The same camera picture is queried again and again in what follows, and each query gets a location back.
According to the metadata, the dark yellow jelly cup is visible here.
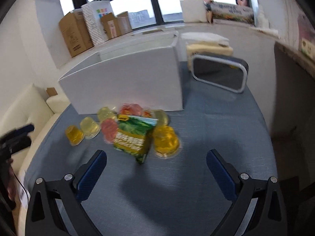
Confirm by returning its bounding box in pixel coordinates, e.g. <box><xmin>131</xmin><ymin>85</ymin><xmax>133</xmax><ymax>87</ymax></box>
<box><xmin>65</xmin><ymin>125</ymin><xmax>84</xmax><ymax>146</ymax></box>

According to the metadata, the pale yellow jelly cup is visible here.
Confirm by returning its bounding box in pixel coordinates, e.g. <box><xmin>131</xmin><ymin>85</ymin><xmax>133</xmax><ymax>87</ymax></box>
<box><xmin>80</xmin><ymin>117</ymin><xmax>100</xmax><ymax>140</ymax></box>
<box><xmin>97</xmin><ymin>107</ymin><xmax>117</xmax><ymax>123</ymax></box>

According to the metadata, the small green snack bag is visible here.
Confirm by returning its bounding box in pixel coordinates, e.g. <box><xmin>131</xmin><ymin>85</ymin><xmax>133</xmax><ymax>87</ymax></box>
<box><xmin>114</xmin><ymin>114</ymin><xmax>158</xmax><ymax>165</ymax></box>

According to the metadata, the person's left hand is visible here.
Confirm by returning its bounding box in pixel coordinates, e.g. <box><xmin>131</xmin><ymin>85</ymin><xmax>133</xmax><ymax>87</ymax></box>
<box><xmin>7</xmin><ymin>158</ymin><xmax>17</xmax><ymax>201</ymax></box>

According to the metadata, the cream leather sofa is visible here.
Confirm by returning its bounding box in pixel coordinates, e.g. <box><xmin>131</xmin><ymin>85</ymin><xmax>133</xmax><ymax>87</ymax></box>
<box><xmin>1</xmin><ymin>85</ymin><xmax>70</xmax><ymax>178</ymax></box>

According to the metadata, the blue grey table mat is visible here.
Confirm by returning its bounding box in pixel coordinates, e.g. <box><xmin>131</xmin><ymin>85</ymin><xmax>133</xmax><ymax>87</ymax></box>
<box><xmin>24</xmin><ymin>62</ymin><xmax>277</xmax><ymax>235</ymax></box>

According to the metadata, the pink jelly cup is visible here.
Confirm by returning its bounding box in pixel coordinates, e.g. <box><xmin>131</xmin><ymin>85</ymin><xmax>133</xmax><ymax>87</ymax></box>
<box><xmin>101</xmin><ymin>118</ymin><xmax>118</xmax><ymax>143</ymax></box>

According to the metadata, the red jelly cup rear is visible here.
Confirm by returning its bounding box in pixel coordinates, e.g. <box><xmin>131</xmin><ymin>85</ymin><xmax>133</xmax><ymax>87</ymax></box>
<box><xmin>119</xmin><ymin>103</ymin><xmax>154</xmax><ymax>118</ymax></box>

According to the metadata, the large cardboard box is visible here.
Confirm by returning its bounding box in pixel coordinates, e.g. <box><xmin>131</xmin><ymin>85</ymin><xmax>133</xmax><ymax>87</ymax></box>
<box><xmin>59</xmin><ymin>9</ymin><xmax>94</xmax><ymax>58</ymax></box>

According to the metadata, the white storage box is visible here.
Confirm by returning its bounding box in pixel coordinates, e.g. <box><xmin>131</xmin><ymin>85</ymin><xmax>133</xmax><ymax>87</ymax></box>
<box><xmin>58</xmin><ymin>31</ymin><xmax>183</xmax><ymax>114</ymax></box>

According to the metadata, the small open cardboard box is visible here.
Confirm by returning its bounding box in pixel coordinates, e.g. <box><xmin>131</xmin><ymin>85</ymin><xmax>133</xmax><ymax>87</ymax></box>
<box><xmin>100</xmin><ymin>12</ymin><xmax>132</xmax><ymax>39</ymax></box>

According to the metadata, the black silver framed device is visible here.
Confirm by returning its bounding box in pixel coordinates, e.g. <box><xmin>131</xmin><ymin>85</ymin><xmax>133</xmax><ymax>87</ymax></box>
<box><xmin>191</xmin><ymin>52</ymin><xmax>249</xmax><ymax>93</ymax></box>

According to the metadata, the white patterned paper bag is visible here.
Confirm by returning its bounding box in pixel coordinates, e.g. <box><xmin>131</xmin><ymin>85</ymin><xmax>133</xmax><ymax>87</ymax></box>
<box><xmin>81</xmin><ymin>0</ymin><xmax>113</xmax><ymax>46</ymax></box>

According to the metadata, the cream folded cushion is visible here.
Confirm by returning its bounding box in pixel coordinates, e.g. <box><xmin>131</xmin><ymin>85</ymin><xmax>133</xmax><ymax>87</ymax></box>
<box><xmin>181</xmin><ymin>32</ymin><xmax>233</xmax><ymax>71</ymax></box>

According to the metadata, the landscape printed long box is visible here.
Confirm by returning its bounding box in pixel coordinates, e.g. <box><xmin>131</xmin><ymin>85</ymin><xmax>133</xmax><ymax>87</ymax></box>
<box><xmin>210</xmin><ymin>2</ymin><xmax>255</xmax><ymax>26</ymax></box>

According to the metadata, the white foam box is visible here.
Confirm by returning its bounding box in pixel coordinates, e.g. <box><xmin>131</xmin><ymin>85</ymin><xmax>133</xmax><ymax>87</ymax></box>
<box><xmin>180</xmin><ymin>0</ymin><xmax>208</xmax><ymax>23</ymax></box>

